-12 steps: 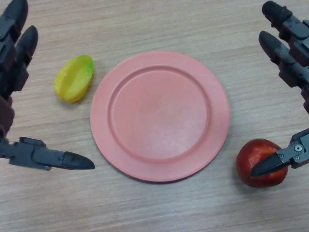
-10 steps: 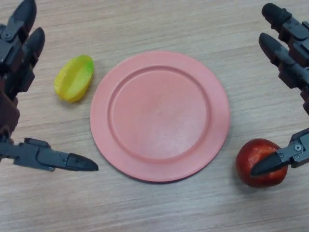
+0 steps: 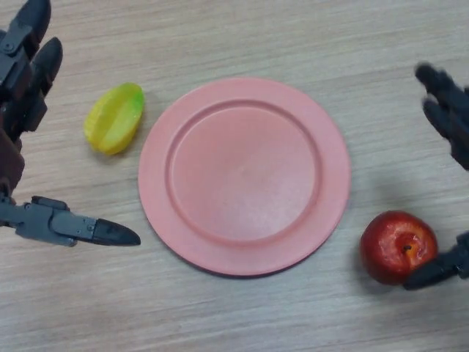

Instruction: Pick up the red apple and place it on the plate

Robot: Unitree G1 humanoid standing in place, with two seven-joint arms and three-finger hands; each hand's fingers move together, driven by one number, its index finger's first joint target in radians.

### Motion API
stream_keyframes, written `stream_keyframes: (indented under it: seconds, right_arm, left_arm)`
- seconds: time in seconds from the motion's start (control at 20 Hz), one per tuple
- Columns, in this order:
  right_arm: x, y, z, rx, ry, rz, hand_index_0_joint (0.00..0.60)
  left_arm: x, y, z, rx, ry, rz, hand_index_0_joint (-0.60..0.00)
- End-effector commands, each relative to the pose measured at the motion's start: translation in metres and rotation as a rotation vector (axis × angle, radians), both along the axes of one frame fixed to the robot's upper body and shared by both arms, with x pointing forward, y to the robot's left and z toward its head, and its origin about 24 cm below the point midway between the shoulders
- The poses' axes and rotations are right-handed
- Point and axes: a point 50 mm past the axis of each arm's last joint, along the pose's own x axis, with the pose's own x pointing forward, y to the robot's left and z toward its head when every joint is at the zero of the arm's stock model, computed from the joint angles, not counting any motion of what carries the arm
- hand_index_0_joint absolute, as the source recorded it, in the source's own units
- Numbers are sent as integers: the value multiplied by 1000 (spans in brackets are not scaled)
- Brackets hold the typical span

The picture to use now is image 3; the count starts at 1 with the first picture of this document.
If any pink round plate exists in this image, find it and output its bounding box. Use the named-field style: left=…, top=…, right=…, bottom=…
left=138, top=76, right=352, bottom=279

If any red apple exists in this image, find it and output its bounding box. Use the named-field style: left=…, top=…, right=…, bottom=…
left=359, top=210, right=439, bottom=286

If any yellow green starfruit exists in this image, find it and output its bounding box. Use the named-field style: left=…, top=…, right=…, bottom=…
left=84, top=82, right=145, bottom=156

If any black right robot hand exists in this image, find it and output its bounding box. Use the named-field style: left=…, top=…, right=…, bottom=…
left=402, top=62, right=469, bottom=291

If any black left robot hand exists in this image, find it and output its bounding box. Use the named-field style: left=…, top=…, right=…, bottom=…
left=0, top=0, right=141, bottom=248

